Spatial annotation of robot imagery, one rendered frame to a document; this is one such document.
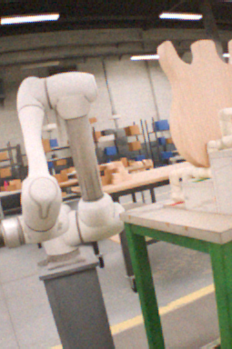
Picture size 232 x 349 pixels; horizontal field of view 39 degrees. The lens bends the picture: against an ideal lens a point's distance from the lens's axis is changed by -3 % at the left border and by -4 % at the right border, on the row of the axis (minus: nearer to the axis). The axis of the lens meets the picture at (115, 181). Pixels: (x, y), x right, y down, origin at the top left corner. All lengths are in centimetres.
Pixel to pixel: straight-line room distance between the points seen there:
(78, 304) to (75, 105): 87
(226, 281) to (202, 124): 46
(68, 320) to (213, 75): 119
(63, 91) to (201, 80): 54
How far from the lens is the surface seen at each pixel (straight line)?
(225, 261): 82
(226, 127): 92
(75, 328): 163
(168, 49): 102
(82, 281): 155
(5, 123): 1202
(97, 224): 150
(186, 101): 100
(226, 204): 92
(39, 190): 88
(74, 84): 132
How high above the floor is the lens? 115
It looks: 4 degrees down
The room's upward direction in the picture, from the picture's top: 11 degrees counter-clockwise
